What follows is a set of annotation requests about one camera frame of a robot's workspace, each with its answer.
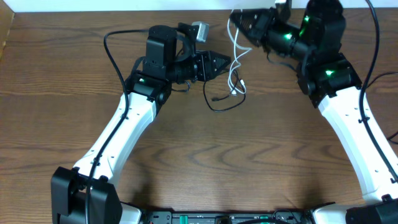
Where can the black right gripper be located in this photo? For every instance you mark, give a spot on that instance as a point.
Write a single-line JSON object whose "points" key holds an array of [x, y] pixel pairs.
{"points": [[267, 18]]}

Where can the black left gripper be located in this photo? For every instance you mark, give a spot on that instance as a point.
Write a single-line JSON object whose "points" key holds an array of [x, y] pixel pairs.
{"points": [[202, 66]]}

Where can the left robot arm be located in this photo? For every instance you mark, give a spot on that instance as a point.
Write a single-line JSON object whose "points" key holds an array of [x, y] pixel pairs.
{"points": [[87, 192]]}

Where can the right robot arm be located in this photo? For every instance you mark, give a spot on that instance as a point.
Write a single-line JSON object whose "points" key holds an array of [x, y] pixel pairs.
{"points": [[335, 89]]}

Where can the brown cardboard panel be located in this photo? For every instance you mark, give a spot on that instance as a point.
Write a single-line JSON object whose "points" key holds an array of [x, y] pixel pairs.
{"points": [[6, 20]]}

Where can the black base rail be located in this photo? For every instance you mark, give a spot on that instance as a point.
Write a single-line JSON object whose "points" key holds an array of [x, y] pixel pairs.
{"points": [[217, 217]]}

